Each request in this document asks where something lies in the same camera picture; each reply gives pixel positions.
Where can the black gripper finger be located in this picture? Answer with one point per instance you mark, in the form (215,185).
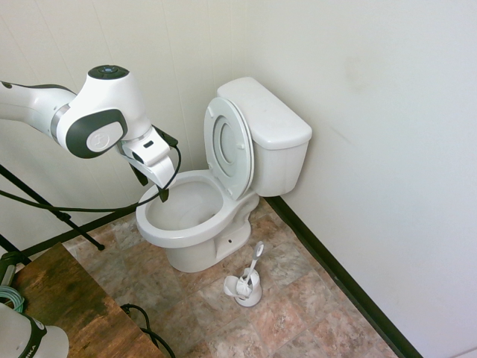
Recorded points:
(164,194)
(139,177)

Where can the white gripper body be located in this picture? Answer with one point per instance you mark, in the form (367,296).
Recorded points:
(156,160)

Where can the white toilet brush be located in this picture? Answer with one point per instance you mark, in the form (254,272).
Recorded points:
(246,283)

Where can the white robot base link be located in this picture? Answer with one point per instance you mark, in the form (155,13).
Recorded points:
(22,335)

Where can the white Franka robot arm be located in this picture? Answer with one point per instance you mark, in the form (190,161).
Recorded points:
(104,100)

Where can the white toilet bowl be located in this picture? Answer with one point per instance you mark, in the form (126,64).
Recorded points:
(194,238)

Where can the white toilet lid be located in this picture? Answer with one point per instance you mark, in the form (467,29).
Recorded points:
(228,141)

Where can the white toilet tank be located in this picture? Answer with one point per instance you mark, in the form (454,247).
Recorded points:
(279,168)

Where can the white toilet tank cover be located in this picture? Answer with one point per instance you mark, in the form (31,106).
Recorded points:
(268,112)

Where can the white toilet brush holder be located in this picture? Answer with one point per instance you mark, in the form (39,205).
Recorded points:
(249,298)

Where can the brown wooden table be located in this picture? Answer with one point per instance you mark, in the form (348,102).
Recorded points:
(74,298)

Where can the black wall baseboard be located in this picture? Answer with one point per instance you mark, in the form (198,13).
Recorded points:
(93,225)
(335,266)

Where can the black camera tripod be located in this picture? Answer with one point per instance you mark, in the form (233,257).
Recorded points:
(56,213)

